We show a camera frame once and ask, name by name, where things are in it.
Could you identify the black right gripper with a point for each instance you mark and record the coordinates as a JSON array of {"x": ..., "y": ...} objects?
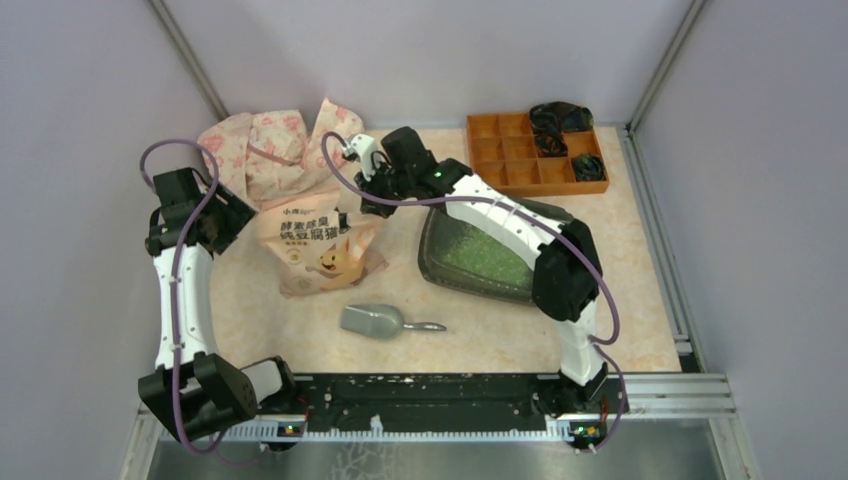
[{"x": 371, "y": 185}]

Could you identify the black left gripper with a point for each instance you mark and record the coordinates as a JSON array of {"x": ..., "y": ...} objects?
[{"x": 237, "y": 213}]

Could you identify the pink cat litter bag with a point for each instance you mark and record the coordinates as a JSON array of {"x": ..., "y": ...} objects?
[{"x": 321, "y": 240}]

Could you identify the silver metal scoop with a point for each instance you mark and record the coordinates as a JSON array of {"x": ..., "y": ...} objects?
[{"x": 381, "y": 321}]

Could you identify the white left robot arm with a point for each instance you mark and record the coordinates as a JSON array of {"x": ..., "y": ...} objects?
[{"x": 194, "y": 391}]

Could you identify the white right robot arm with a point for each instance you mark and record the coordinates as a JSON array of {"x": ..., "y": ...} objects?
[{"x": 561, "y": 254}]

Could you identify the green cat litter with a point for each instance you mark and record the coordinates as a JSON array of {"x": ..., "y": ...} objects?
[{"x": 468, "y": 250}]

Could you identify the dark grey litter box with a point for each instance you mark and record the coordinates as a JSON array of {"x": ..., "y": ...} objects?
[{"x": 439, "y": 274}]

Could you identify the floral pink cloth bag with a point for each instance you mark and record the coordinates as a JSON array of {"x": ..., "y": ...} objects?
[{"x": 270, "y": 155}]

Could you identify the orange divided organizer tray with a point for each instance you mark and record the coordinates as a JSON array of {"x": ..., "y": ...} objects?
[{"x": 505, "y": 150}]

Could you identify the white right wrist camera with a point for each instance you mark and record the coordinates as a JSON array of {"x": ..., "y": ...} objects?
[{"x": 363, "y": 148}]

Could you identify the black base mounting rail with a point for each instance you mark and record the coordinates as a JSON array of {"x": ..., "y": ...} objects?
[{"x": 441, "y": 403}]

